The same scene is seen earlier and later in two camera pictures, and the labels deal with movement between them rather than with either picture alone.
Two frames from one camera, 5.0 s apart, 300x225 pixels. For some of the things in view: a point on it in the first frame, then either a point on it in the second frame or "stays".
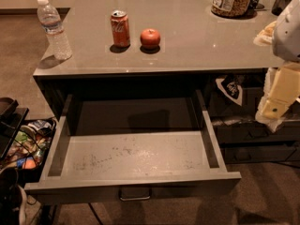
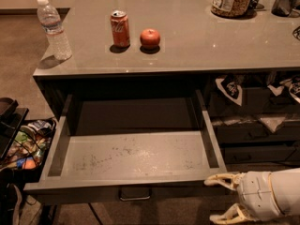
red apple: [150, 38] stays
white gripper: [288, 35] → [255, 193]
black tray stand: [11, 118] stays
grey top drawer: [133, 144] stays
